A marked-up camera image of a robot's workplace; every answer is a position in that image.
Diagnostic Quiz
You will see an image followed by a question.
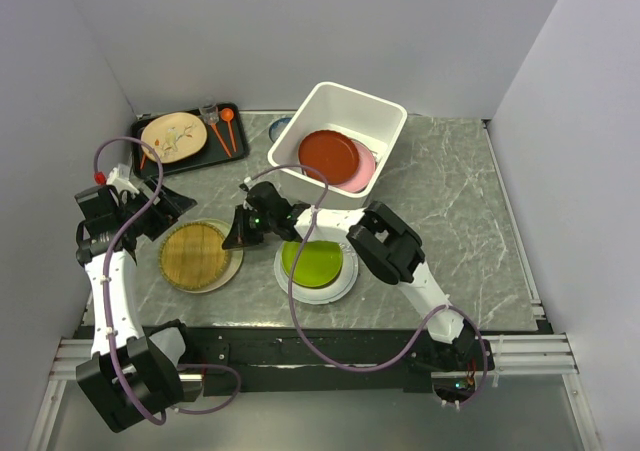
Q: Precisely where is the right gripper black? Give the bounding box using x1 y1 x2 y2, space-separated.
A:
225 205 277 250

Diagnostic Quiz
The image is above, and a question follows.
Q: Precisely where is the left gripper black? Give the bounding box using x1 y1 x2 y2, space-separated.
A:
115 176 195 241

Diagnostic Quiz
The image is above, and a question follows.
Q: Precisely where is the woven bamboo mat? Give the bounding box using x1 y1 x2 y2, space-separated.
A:
158 222 231 290

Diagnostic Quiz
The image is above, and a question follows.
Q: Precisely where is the red scalloped plate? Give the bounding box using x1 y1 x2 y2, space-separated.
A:
298 130 360 185

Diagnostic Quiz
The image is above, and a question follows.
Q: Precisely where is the pink plate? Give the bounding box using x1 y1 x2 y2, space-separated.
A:
335 140 376 193

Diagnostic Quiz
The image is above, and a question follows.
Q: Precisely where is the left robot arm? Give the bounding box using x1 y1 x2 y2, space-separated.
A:
75 178 199 432

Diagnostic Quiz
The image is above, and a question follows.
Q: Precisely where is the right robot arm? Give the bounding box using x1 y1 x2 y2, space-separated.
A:
222 182 489 373

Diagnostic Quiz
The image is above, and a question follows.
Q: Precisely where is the white plastic bin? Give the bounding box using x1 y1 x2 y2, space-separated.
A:
267 81 407 210

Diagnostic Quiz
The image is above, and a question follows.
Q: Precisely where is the cream plate under mat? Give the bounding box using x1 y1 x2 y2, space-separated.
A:
159 217 245 295

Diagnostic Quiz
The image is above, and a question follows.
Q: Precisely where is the black serving tray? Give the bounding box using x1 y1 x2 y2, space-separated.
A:
130 102 249 180

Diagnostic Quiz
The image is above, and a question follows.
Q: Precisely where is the beige bird plate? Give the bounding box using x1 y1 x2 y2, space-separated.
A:
140 112 208 164

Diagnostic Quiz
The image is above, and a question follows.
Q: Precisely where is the green plate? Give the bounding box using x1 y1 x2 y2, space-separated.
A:
280 241 343 288

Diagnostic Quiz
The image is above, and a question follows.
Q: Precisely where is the orange chopstick-like stick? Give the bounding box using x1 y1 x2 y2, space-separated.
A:
209 120 232 158

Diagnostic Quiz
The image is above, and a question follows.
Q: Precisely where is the small clear glass cup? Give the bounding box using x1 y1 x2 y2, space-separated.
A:
199 103 219 127

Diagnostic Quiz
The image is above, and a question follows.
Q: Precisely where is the orange spoon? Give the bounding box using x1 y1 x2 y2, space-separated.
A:
220 107 237 152

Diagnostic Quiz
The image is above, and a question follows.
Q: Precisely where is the small blue patterned dish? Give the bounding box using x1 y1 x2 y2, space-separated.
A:
268 117 291 142

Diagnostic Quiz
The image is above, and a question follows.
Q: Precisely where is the white plate under stack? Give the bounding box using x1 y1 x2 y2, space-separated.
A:
293 244 359 305

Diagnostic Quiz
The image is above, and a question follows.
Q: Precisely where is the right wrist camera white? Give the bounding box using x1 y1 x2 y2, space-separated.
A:
239 177 253 192

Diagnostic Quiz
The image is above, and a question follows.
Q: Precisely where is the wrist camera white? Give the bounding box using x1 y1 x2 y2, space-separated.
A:
94 163 139 195
239 177 253 192

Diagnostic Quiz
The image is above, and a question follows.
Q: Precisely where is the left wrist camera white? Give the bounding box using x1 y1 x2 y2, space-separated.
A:
94 163 139 195

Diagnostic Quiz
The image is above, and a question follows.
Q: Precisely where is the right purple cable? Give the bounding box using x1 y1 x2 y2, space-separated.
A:
247 164 490 408

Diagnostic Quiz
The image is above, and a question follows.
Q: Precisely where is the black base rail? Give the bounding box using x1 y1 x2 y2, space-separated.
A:
179 326 495 397

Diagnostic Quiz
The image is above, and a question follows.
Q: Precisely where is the aluminium frame rail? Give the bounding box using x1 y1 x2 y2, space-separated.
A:
49 335 579 381

